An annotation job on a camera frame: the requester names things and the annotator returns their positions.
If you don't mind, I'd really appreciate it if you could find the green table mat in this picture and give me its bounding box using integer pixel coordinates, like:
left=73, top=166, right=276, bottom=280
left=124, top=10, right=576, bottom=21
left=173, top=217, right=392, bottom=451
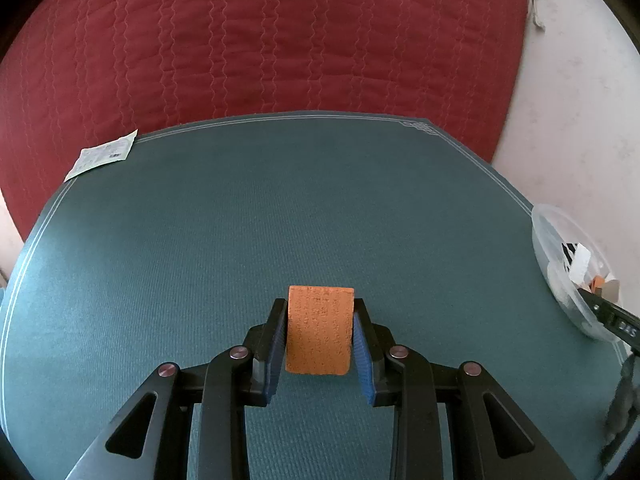
left=1, top=115, right=620, bottom=479

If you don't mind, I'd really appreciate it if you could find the red quilted sofa cover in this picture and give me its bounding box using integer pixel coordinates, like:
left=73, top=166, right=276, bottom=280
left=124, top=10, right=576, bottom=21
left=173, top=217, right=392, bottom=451
left=1, top=0, right=527, bottom=236

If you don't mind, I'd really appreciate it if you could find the white paper packet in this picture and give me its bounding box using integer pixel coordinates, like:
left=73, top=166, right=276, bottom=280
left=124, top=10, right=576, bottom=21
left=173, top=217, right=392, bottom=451
left=64, top=130, right=138, bottom=182

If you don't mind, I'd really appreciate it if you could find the beige triangular block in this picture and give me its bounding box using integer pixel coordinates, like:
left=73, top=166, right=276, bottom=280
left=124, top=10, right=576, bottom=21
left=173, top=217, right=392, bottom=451
left=600, top=278, right=620, bottom=304

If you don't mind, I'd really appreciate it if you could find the clear plastic bowl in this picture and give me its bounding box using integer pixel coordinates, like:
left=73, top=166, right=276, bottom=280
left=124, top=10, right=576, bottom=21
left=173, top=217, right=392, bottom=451
left=532, top=204, right=622, bottom=344

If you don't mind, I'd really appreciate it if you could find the white power adapter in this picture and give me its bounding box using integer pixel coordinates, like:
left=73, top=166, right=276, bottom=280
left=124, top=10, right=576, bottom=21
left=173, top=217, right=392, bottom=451
left=561, top=243, right=591, bottom=285

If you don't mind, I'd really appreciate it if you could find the orange flat block in bowl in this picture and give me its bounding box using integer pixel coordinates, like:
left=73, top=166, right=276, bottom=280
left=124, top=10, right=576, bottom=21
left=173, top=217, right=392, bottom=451
left=589, top=275, right=605, bottom=296

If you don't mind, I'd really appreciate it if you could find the orange block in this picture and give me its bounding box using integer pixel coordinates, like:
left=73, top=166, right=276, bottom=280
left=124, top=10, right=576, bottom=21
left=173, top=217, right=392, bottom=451
left=285, top=285, right=355, bottom=376
left=589, top=275, right=605, bottom=296

